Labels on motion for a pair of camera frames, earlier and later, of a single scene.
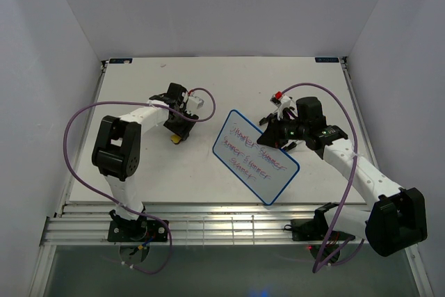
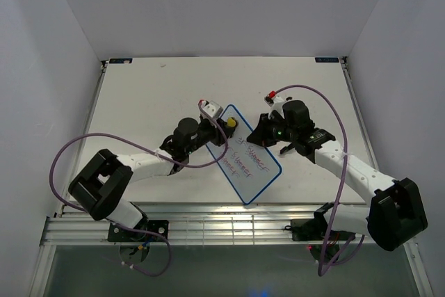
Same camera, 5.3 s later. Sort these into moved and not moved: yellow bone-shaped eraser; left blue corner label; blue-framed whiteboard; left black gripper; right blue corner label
Moved: yellow bone-shaped eraser; blue-framed whiteboard; left black gripper
Not moved: left blue corner label; right blue corner label
